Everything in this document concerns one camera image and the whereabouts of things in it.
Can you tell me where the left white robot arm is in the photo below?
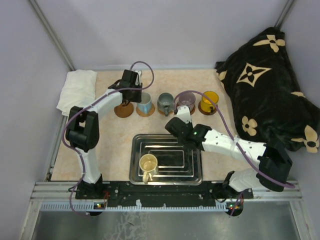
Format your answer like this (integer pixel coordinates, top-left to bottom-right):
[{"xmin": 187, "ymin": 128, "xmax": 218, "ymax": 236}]
[{"xmin": 65, "ymin": 69, "xmax": 143, "ymax": 199}]

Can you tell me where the purple mug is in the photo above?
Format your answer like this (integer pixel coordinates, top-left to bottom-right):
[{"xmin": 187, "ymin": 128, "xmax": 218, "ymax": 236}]
[{"xmin": 178, "ymin": 92, "xmax": 196, "ymax": 108}]

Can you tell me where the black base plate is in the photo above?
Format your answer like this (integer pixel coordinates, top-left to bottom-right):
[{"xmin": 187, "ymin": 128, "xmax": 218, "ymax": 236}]
[{"xmin": 75, "ymin": 181, "xmax": 240, "ymax": 200}]

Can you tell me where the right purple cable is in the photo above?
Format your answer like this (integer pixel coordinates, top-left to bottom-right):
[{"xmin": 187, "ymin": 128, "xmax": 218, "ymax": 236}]
[{"xmin": 173, "ymin": 90, "xmax": 296, "ymax": 219}]

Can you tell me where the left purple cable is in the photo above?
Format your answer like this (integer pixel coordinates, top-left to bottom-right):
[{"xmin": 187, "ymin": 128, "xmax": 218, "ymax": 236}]
[{"xmin": 61, "ymin": 60, "xmax": 155, "ymax": 218}]

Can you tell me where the white and blue mug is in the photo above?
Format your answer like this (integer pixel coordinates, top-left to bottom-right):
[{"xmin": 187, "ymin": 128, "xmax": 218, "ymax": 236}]
[{"xmin": 137, "ymin": 92, "xmax": 152, "ymax": 114}]

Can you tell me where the cream mug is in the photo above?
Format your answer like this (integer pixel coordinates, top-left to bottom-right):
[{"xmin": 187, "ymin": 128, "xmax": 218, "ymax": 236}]
[{"xmin": 139, "ymin": 153, "xmax": 159, "ymax": 184}]

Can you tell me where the metal tray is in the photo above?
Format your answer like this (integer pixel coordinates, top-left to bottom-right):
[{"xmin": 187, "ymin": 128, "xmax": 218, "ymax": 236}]
[{"xmin": 129, "ymin": 134, "xmax": 203, "ymax": 186}]

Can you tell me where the black floral blanket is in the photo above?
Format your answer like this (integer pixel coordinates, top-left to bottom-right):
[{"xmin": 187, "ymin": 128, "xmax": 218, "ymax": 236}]
[{"xmin": 215, "ymin": 27, "xmax": 320, "ymax": 154}]

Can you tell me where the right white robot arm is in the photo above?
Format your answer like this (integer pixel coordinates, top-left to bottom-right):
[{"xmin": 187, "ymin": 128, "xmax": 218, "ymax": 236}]
[{"xmin": 165, "ymin": 106, "xmax": 294, "ymax": 198}]

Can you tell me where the woven rattan coaster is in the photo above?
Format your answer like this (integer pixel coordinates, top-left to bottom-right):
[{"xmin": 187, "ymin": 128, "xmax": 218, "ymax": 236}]
[{"xmin": 157, "ymin": 107, "xmax": 174, "ymax": 117}]

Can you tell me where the grey metal mug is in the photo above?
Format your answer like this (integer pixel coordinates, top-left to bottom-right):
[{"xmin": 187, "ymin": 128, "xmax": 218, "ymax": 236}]
[{"xmin": 157, "ymin": 92, "xmax": 174, "ymax": 115}]

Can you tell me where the purple cable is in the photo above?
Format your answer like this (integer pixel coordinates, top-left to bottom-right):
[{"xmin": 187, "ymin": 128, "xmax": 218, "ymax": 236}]
[
  {"xmin": 61, "ymin": 60, "xmax": 155, "ymax": 218},
  {"xmin": 173, "ymin": 90, "xmax": 296, "ymax": 219}
]

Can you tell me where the aluminium frame rail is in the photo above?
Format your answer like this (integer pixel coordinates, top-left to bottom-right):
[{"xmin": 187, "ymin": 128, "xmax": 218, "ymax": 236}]
[{"xmin": 30, "ymin": 181, "xmax": 302, "ymax": 215}]

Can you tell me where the white folded cloth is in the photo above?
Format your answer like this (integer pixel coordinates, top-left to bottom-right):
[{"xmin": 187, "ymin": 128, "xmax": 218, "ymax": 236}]
[{"xmin": 56, "ymin": 69, "xmax": 98, "ymax": 116}]

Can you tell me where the yellow glass mug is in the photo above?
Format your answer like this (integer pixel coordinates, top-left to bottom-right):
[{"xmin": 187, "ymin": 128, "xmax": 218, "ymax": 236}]
[{"xmin": 201, "ymin": 91, "xmax": 219, "ymax": 108}]

